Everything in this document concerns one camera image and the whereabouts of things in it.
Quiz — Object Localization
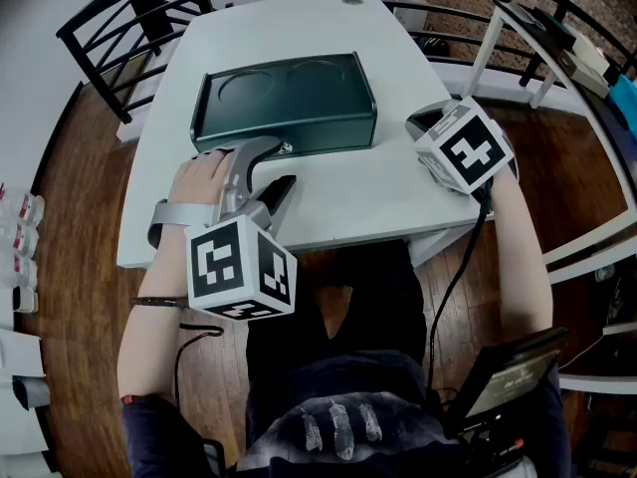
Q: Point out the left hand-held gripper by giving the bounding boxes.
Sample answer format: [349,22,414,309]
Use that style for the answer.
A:
[147,135,299,324]

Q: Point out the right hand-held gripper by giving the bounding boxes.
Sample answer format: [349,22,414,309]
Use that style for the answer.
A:
[404,96,520,196]

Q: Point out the person's right forearm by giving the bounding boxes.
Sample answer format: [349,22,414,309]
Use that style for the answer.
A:
[489,168,556,351]

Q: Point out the person's left forearm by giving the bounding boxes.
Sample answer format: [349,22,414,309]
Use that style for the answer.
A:
[116,224,191,403]

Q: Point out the white storage box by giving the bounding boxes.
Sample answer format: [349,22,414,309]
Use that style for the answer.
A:
[393,0,430,33]

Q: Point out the beige rectangular box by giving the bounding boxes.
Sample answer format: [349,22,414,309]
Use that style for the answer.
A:
[555,31,612,100]

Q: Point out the black tablet device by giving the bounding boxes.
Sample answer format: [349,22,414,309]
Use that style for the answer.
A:
[445,327,570,442]

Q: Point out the person's left hand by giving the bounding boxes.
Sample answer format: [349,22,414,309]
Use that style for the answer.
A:
[167,148,236,206]

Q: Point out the black trousers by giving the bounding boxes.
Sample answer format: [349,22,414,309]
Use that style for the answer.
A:
[244,239,429,367]

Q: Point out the black flat device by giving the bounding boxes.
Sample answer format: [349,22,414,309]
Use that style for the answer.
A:
[530,8,579,45]

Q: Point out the blue cloth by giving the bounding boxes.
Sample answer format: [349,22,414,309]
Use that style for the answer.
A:
[605,73,637,144]

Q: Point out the black metal railing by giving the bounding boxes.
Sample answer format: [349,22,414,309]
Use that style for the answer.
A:
[55,0,637,141]

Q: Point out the dark printed shirt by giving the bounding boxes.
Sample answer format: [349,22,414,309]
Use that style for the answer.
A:
[118,350,573,478]

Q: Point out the clear plastic bottle red label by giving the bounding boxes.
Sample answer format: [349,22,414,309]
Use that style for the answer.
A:
[0,222,41,259]
[0,184,47,228]
[0,254,40,289]

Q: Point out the small white container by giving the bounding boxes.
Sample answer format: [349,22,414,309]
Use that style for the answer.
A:
[11,286,40,314]

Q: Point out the grey paper roll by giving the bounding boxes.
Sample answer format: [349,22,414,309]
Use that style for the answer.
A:
[10,374,52,411]

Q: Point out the white metal rack frame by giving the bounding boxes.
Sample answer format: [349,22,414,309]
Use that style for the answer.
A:
[466,0,637,286]

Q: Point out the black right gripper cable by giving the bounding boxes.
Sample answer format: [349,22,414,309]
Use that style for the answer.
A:
[424,184,495,412]

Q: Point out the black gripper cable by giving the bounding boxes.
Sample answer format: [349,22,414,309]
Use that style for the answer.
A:
[172,322,226,407]
[424,184,495,412]

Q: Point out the dark beaded bracelet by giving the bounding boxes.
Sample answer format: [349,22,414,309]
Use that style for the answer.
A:
[129,294,189,311]

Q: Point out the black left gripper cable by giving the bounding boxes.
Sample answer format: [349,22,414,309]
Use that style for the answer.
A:
[172,322,226,407]

